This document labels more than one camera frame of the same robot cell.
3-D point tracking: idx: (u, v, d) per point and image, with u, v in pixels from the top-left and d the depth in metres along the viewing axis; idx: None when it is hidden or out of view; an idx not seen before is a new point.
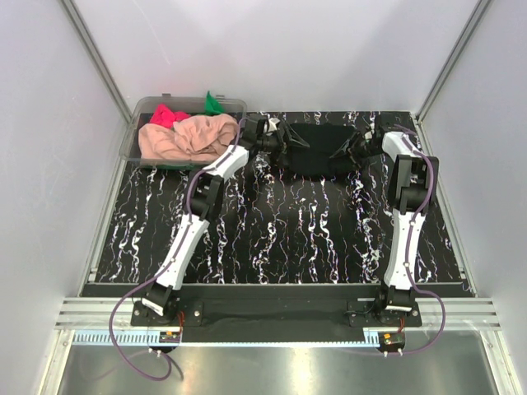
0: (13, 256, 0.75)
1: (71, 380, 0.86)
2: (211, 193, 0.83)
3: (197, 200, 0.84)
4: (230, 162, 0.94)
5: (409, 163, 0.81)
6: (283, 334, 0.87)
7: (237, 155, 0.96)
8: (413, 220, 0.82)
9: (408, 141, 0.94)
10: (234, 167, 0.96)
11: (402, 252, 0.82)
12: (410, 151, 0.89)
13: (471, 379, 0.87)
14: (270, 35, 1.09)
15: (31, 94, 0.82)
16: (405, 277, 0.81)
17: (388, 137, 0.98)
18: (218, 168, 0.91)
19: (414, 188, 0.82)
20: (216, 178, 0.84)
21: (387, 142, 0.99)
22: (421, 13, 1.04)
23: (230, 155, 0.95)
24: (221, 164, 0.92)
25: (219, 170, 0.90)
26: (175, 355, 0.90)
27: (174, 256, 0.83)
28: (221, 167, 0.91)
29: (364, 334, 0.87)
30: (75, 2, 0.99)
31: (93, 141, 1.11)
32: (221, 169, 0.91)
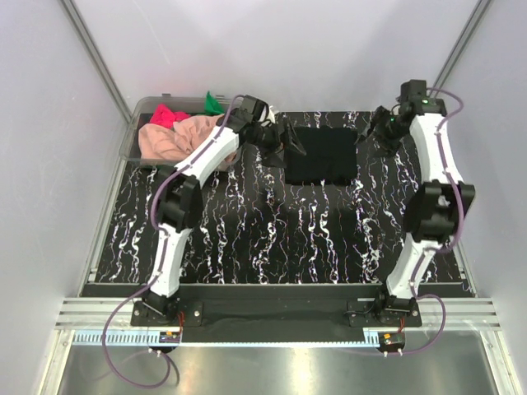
0: (13, 256, 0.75)
1: (71, 380, 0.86)
2: (184, 202, 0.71)
3: (169, 203, 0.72)
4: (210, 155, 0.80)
5: (437, 192, 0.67)
6: (283, 334, 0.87)
7: (218, 148, 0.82)
8: (428, 250, 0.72)
9: (443, 141, 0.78)
10: (216, 158, 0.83)
11: (410, 271, 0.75)
12: (444, 168, 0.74)
13: (471, 378, 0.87)
14: (271, 35, 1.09)
15: (32, 93, 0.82)
16: (408, 290, 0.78)
17: (419, 122, 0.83)
18: (193, 165, 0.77)
19: (439, 218, 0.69)
20: (188, 183, 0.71)
21: (417, 125, 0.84)
22: (422, 14, 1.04)
23: (212, 142, 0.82)
24: (197, 161, 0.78)
25: (195, 169, 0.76)
26: (175, 355, 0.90)
27: (160, 270, 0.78)
28: (198, 163, 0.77)
29: (364, 334, 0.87)
30: (75, 3, 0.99)
31: (92, 141, 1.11)
32: (198, 168, 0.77)
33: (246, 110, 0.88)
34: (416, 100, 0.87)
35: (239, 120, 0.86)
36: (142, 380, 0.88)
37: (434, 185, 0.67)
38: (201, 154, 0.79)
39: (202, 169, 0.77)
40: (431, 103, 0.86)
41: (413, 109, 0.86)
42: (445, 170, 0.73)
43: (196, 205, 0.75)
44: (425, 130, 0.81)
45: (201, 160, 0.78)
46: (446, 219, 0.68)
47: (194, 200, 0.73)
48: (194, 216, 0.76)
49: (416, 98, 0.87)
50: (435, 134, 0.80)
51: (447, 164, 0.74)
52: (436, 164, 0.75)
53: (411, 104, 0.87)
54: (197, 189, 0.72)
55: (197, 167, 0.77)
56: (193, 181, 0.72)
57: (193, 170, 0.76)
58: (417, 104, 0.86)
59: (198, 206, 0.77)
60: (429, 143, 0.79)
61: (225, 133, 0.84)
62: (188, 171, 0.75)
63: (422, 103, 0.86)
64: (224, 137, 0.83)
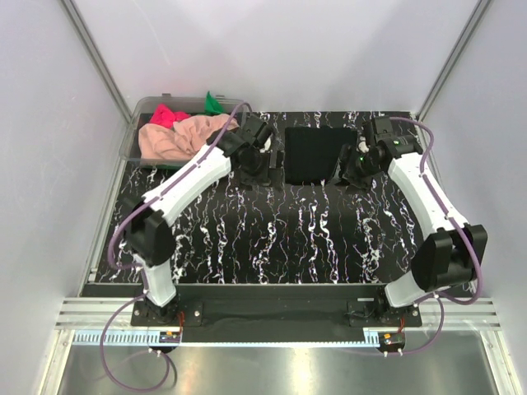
0: (13, 255, 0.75)
1: (72, 380, 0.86)
2: (149, 239, 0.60)
3: (134, 235, 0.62)
4: (191, 183, 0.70)
5: (449, 243, 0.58)
6: (283, 334, 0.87)
7: (199, 174, 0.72)
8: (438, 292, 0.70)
9: (431, 183, 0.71)
10: (199, 184, 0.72)
11: (415, 300, 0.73)
12: (446, 216, 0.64)
13: (471, 378, 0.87)
14: (270, 35, 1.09)
15: (32, 93, 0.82)
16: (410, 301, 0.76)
17: (400, 169, 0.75)
18: (165, 197, 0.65)
19: (453, 266, 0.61)
20: (151, 226, 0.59)
21: (398, 172, 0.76)
22: (422, 14, 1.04)
23: (195, 167, 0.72)
24: (170, 191, 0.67)
25: (165, 202, 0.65)
26: (174, 355, 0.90)
27: (147, 287, 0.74)
28: (170, 193, 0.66)
29: (364, 334, 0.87)
30: (76, 2, 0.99)
31: (92, 141, 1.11)
32: (169, 201, 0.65)
33: (249, 131, 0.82)
34: (387, 143, 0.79)
35: (235, 139, 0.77)
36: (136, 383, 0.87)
37: (445, 238, 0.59)
38: (176, 181, 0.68)
39: (175, 201, 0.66)
40: (403, 143, 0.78)
41: (388, 153, 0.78)
42: (446, 216, 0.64)
43: (167, 246, 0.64)
44: (409, 175, 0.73)
45: (176, 188, 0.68)
46: (461, 267, 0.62)
47: (162, 239, 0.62)
48: (170, 252, 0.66)
49: (387, 140, 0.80)
50: (420, 177, 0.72)
51: (447, 209, 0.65)
52: (436, 211, 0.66)
53: (383, 148, 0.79)
54: (165, 228, 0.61)
55: (170, 197, 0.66)
56: (159, 216, 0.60)
57: (164, 203, 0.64)
58: (390, 148, 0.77)
59: (171, 244, 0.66)
60: (418, 189, 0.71)
61: (212, 156, 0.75)
62: (156, 204, 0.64)
63: (395, 145, 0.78)
64: (211, 160, 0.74)
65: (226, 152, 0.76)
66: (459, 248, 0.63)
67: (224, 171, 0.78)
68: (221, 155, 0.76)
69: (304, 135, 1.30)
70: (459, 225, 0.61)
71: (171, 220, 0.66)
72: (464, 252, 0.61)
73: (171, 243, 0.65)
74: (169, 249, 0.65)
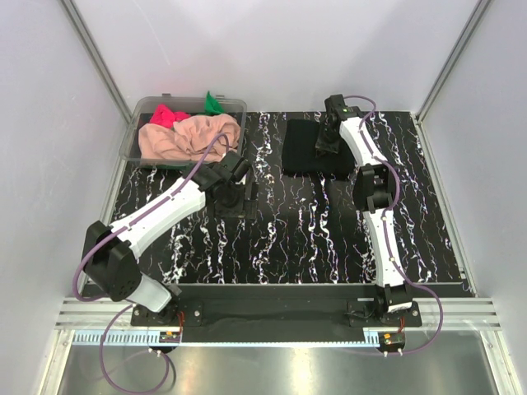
0: (14, 256, 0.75)
1: (72, 380, 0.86)
2: (110, 271, 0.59)
3: (95, 268, 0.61)
4: (162, 214, 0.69)
5: (371, 173, 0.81)
6: (283, 333, 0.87)
7: (173, 208, 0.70)
8: (384, 216, 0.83)
9: (366, 135, 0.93)
10: (174, 216, 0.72)
11: (384, 250, 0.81)
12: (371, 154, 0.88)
13: (472, 379, 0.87)
14: (270, 35, 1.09)
15: (30, 94, 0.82)
16: (395, 272, 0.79)
17: (345, 125, 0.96)
18: (133, 228, 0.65)
19: (378, 193, 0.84)
20: (114, 257, 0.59)
21: (344, 129, 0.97)
22: (422, 14, 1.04)
23: (168, 198, 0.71)
24: (138, 222, 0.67)
25: (133, 233, 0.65)
26: (175, 355, 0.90)
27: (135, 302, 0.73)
28: (139, 224, 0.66)
29: (364, 334, 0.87)
30: (75, 3, 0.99)
31: (92, 141, 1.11)
32: (137, 231, 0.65)
33: (225, 165, 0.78)
34: (338, 110, 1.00)
35: (212, 174, 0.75)
36: (137, 384, 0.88)
37: (367, 169, 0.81)
38: (148, 211, 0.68)
39: (143, 233, 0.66)
40: (350, 109, 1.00)
41: (338, 118, 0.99)
42: (373, 155, 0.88)
43: (132, 278, 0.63)
44: (351, 130, 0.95)
45: (146, 219, 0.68)
46: (383, 192, 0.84)
47: (125, 271, 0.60)
48: (134, 284, 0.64)
49: (337, 108, 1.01)
50: (358, 132, 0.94)
51: (374, 151, 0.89)
52: (365, 152, 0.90)
53: (335, 114, 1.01)
54: (130, 258, 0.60)
55: (137, 228, 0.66)
56: (124, 248, 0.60)
57: (131, 233, 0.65)
58: (340, 113, 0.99)
59: (136, 277, 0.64)
60: (356, 140, 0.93)
61: (188, 188, 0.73)
62: (122, 234, 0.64)
63: (343, 111, 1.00)
64: (187, 193, 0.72)
65: (201, 186, 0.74)
66: (383, 180, 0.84)
67: (200, 205, 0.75)
68: (196, 189, 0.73)
69: (302, 125, 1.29)
70: (384, 161, 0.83)
71: (139, 252, 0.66)
72: (387, 183, 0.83)
73: (136, 275, 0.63)
74: (132, 283, 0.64)
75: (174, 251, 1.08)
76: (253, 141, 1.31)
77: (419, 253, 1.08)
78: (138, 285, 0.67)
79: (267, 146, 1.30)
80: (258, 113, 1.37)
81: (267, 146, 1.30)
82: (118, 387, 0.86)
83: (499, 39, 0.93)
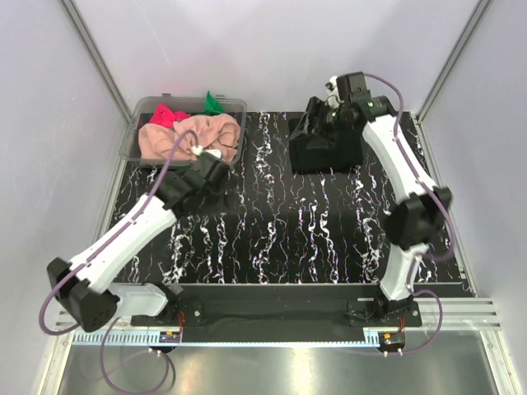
0: (13, 256, 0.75)
1: (72, 380, 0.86)
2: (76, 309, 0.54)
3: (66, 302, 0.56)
4: (123, 242, 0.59)
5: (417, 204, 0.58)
6: (282, 333, 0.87)
7: (136, 234, 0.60)
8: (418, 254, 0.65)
9: (403, 146, 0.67)
10: (141, 242, 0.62)
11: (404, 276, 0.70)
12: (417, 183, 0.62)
13: (472, 379, 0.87)
14: (269, 35, 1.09)
15: (31, 94, 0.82)
16: (405, 291, 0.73)
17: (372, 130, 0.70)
18: (91, 264, 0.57)
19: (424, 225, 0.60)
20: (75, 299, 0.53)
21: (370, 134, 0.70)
22: (422, 15, 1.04)
23: (130, 223, 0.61)
24: (97, 257, 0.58)
25: (93, 269, 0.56)
26: (174, 354, 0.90)
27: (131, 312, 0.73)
28: (99, 257, 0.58)
29: (364, 334, 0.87)
30: (75, 3, 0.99)
31: (92, 141, 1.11)
32: (96, 267, 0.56)
33: (197, 171, 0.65)
34: (361, 105, 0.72)
35: (180, 185, 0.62)
36: (137, 384, 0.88)
37: (414, 200, 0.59)
38: (108, 241, 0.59)
39: (104, 267, 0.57)
40: (376, 104, 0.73)
41: (360, 114, 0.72)
42: (417, 181, 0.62)
43: (104, 309, 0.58)
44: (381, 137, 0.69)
45: (107, 251, 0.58)
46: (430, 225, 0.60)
47: (91, 309, 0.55)
48: (109, 313, 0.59)
49: (361, 101, 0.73)
50: (392, 141, 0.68)
51: (419, 174, 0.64)
52: (407, 176, 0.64)
53: (355, 109, 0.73)
54: (92, 297, 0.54)
55: (97, 263, 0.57)
56: (84, 287, 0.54)
57: (90, 270, 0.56)
58: (364, 109, 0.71)
59: (109, 306, 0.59)
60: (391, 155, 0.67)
61: (151, 208, 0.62)
62: (81, 273, 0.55)
63: (368, 104, 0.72)
64: (150, 214, 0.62)
65: (166, 203, 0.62)
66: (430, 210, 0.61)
67: (170, 222, 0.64)
68: (160, 206, 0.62)
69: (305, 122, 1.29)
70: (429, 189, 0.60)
71: (104, 287, 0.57)
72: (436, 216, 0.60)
73: (107, 305, 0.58)
74: (106, 312, 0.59)
75: (174, 252, 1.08)
76: (254, 141, 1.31)
77: None
78: (116, 311, 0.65)
79: (267, 146, 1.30)
80: (258, 113, 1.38)
81: (267, 146, 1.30)
82: (118, 387, 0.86)
83: (499, 39, 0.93)
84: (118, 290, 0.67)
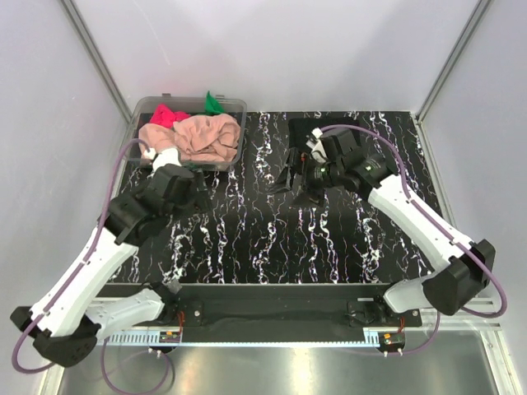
0: (13, 256, 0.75)
1: (71, 379, 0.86)
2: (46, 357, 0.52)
3: None
4: (83, 281, 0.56)
5: (462, 270, 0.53)
6: (283, 334, 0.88)
7: (94, 270, 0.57)
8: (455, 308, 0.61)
9: (422, 206, 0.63)
10: (104, 273, 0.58)
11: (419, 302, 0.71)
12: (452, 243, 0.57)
13: (473, 379, 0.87)
14: (270, 35, 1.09)
15: (31, 94, 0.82)
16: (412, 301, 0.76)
17: (381, 196, 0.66)
18: (51, 312, 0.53)
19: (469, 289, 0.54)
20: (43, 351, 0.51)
21: (380, 200, 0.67)
22: (422, 15, 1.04)
23: (84, 262, 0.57)
24: (54, 303, 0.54)
25: (53, 316, 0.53)
26: (174, 355, 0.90)
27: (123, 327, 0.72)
28: (58, 304, 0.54)
29: (364, 334, 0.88)
30: (75, 2, 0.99)
31: (92, 141, 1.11)
32: (58, 313, 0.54)
33: (153, 191, 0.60)
34: (357, 172, 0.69)
35: (136, 211, 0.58)
36: (137, 384, 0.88)
37: (459, 265, 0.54)
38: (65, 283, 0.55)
39: (67, 313, 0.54)
40: (375, 165, 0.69)
41: (361, 181, 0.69)
42: (453, 242, 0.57)
43: (79, 346, 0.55)
44: (392, 202, 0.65)
45: (66, 293, 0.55)
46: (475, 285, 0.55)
47: (63, 352, 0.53)
48: (86, 346, 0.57)
49: (357, 166, 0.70)
50: (407, 203, 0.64)
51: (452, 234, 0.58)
52: (440, 240, 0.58)
53: (356, 176, 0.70)
54: (57, 343, 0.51)
55: (57, 310, 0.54)
56: (44, 339, 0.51)
57: (52, 318, 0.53)
58: (363, 174, 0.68)
59: (84, 340, 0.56)
60: (412, 219, 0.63)
61: (104, 243, 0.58)
62: (41, 322, 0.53)
63: (366, 169, 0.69)
64: (103, 249, 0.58)
65: (118, 236, 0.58)
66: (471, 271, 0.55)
67: (131, 249, 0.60)
68: (114, 240, 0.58)
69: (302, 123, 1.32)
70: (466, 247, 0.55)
71: (73, 326, 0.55)
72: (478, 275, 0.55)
73: (81, 341, 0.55)
74: (85, 347, 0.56)
75: (174, 251, 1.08)
76: (254, 141, 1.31)
77: (419, 253, 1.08)
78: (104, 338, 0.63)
79: (267, 146, 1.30)
80: (259, 113, 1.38)
81: (267, 146, 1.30)
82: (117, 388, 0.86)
83: (499, 39, 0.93)
84: (101, 315, 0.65)
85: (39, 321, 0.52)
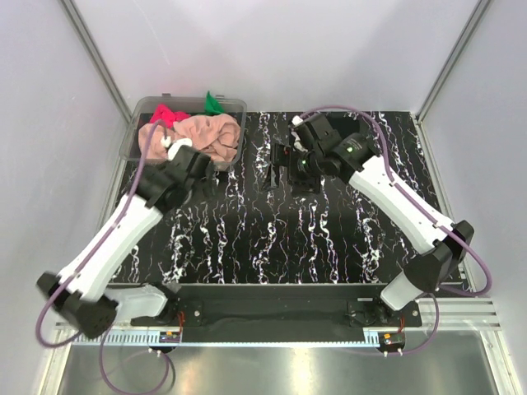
0: (12, 256, 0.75)
1: (72, 379, 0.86)
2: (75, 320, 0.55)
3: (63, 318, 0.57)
4: (113, 245, 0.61)
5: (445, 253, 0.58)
6: (283, 334, 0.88)
7: (123, 235, 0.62)
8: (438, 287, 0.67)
9: (403, 189, 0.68)
10: (131, 242, 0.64)
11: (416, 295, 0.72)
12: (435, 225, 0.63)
13: (473, 379, 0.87)
14: (269, 35, 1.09)
15: (31, 94, 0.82)
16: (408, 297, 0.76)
17: (360, 178, 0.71)
18: (81, 275, 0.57)
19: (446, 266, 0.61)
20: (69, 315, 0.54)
21: (360, 182, 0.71)
22: (421, 15, 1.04)
23: (114, 228, 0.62)
24: (85, 266, 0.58)
25: (82, 279, 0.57)
26: (174, 355, 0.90)
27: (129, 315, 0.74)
28: (87, 267, 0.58)
29: (364, 334, 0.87)
30: (75, 2, 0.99)
31: (92, 141, 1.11)
32: (87, 276, 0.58)
33: (177, 165, 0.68)
34: (339, 153, 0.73)
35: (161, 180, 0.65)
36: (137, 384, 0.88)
37: (442, 247, 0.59)
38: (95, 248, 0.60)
39: (95, 276, 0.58)
40: (356, 146, 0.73)
41: (342, 163, 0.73)
42: (436, 225, 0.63)
43: (102, 316, 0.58)
44: (373, 183, 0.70)
45: (95, 257, 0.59)
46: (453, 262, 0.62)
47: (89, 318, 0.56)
48: (109, 318, 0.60)
49: (338, 148, 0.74)
50: (389, 185, 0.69)
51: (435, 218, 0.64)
52: (422, 223, 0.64)
53: (338, 159, 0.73)
54: (86, 305, 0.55)
55: (86, 273, 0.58)
56: (75, 299, 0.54)
57: (81, 281, 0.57)
58: (344, 155, 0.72)
59: (108, 311, 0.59)
60: (394, 201, 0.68)
61: (133, 210, 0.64)
62: (71, 284, 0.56)
63: (347, 151, 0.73)
64: (132, 216, 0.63)
65: (148, 202, 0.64)
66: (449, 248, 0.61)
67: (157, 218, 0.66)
68: (143, 206, 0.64)
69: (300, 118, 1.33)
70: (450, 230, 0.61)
71: (100, 291, 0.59)
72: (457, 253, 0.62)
73: (106, 310, 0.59)
74: (106, 318, 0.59)
75: (174, 252, 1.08)
76: (253, 141, 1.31)
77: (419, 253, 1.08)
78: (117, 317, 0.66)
79: (267, 146, 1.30)
80: (259, 113, 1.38)
81: (267, 146, 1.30)
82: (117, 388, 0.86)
83: (499, 39, 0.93)
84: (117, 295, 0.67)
85: (69, 281, 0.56)
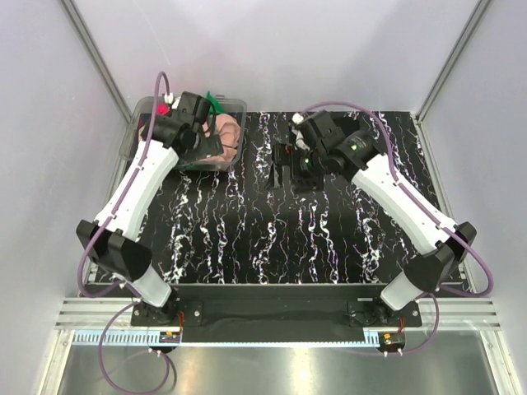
0: (13, 256, 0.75)
1: (72, 379, 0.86)
2: (118, 259, 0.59)
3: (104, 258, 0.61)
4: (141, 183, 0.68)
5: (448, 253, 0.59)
6: (283, 334, 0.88)
7: (148, 176, 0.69)
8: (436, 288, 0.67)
9: (408, 190, 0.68)
10: (154, 185, 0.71)
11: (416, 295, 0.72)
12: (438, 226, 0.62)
13: (472, 379, 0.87)
14: (269, 35, 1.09)
15: (31, 94, 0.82)
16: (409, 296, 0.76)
17: (363, 177, 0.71)
18: (118, 214, 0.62)
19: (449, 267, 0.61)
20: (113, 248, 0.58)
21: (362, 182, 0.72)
22: (421, 15, 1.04)
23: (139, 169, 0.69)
24: (119, 206, 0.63)
25: (119, 219, 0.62)
26: (174, 355, 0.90)
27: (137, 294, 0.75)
28: (122, 208, 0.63)
29: (364, 334, 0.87)
30: (75, 2, 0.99)
31: (92, 141, 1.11)
32: (122, 217, 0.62)
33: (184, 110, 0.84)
34: (343, 151, 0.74)
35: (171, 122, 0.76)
36: (137, 383, 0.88)
37: (445, 248, 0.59)
38: (126, 191, 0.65)
39: (130, 215, 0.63)
40: (360, 145, 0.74)
41: (347, 160, 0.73)
42: (439, 226, 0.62)
43: (141, 253, 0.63)
44: (376, 183, 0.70)
45: (128, 200, 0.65)
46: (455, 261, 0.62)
47: (131, 253, 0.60)
48: (146, 259, 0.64)
49: (342, 147, 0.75)
50: (394, 185, 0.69)
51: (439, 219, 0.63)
52: (426, 224, 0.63)
53: (342, 157, 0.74)
54: (128, 241, 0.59)
55: (123, 213, 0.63)
56: (119, 235, 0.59)
57: (118, 220, 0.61)
58: (348, 153, 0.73)
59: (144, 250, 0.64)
60: (398, 201, 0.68)
61: (153, 152, 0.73)
62: (110, 225, 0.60)
63: (351, 148, 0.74)
64: (153, 159, 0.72)
65: (165, 144, 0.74)
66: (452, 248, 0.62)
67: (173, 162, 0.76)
68: (161, 148, 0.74)
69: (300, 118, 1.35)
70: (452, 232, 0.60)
71: (135, 233, 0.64)
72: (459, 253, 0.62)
73: (142, 250, 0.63)
74: (143, 258, 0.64)
75: (174, 252, 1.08)
76: (253, 141, 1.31)
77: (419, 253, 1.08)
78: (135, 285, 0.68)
79: (267, 146, 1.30)
80: (258, 113, 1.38)
81: (267, 146, 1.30)
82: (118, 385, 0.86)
83: (499, 39, 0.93)
84: None
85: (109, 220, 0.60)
